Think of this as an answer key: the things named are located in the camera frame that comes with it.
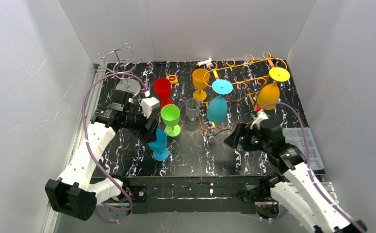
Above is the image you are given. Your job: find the white small fitting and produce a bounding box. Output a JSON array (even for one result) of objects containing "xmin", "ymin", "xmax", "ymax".
[{"xmin": 195, "ymin": 57, "xmax": 214, "ymax": 69}]

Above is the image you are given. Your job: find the red plastic wine glass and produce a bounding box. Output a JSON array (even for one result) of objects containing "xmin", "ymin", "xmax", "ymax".
[{"xmin": 153, "ymin": 78, "xmax": 173, "ymax": 108}]

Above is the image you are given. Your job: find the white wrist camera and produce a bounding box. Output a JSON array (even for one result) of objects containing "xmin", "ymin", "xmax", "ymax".
[
  {"xmin": 140, "ymin": 97, "xmax": 160, "ymax": 118},
  {"xmin": 249, "ymin": 109, "xmax": 269, "ymax": 130}
]

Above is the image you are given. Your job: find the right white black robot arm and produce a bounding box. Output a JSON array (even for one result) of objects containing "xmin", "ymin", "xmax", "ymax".
[{"xmin": 224, "ymin": 119, "xmax": 367, "ymax": 233}]

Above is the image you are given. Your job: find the blue wine glass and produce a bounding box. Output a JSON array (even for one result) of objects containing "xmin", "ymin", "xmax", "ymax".
[{"xmin": 148, "ymin": 129, "xmax": 169, "ymax": 161}]

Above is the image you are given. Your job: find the green plastic wine glass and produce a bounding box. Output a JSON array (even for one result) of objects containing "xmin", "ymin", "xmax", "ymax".
[{"xmin": 161, "ymin": 104, "xmax": 181, "ymax": 137}]

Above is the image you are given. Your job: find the silver round glass rack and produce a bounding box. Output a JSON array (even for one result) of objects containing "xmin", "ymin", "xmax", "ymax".
[{"xmin": 97, "ymin": 43, "xmax": 143, "ymax": 96}]

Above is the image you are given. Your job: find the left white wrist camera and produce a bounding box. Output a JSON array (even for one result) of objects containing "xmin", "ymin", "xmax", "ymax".
[{"xmin": 140, "ymin": 97, "xmax": 160, "ymax": 118}]

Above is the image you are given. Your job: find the clear glass tumbler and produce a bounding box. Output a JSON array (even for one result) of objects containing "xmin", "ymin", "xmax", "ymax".
[{"xmin": 185, "ymin": 98, "xmax": 200, "ymax": 121}]

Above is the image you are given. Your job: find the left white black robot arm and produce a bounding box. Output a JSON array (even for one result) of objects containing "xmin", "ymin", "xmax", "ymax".
[{"xmin": 45, "ymin": 90, "xmax": 160, "ymax": 220}]

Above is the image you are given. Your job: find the gold wire glass rack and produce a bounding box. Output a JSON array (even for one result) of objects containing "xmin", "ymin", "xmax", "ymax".
[{"xmin": 197, "ymin": 51, "xmax": 289, "ymax": 134}]

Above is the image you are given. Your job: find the teal wine glass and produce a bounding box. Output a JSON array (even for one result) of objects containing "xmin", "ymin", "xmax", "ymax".
[{"xmin": 207, "ymin": 79, "xmax": 233, "ymax": 123}]

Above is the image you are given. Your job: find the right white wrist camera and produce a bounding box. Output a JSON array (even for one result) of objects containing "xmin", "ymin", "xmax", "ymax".
[{"xmin": 249, "ymin": 109, "xmax": 269, "ymax": 130}]

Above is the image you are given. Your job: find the orange wine glass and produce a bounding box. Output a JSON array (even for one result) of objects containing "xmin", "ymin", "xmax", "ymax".
[
  {"xmin": 256, "ymin": 67, "xmax": 290, "ymax": 110},
  {"xmin": 192, "ymin": 68, "xmax": 210, "ymax": 101}
]

